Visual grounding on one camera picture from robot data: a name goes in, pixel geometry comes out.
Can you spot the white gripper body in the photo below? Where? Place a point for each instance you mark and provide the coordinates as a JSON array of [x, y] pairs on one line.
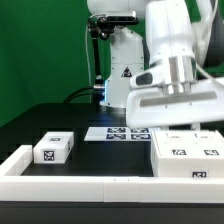
[[151, 108]]

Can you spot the white cabinet door panel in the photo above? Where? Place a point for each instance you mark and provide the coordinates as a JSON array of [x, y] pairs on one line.
[[208, 146], [170, 148]]

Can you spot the white cabinet body box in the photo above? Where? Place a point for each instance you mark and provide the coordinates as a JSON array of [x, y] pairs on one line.
[[202, 169]]

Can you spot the white cabinet top block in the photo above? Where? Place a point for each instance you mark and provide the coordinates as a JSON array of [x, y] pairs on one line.
[[53, 148]]

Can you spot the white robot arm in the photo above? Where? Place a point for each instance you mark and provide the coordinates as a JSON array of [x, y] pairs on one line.
[[156, 53]]

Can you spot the white marker sheet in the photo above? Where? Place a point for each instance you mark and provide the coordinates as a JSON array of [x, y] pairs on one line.
[[118, 134]]

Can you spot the white table border fence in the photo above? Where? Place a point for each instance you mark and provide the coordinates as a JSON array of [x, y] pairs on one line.
[[15, 186]]

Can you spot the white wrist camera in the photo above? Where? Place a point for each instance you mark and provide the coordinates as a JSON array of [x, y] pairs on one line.
[[152, 77]]

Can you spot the grey depth camera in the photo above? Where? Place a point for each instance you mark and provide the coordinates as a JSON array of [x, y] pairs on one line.
[[122, 17]]

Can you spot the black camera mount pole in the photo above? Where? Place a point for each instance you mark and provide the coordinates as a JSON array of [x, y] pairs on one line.
[[94, 33]]

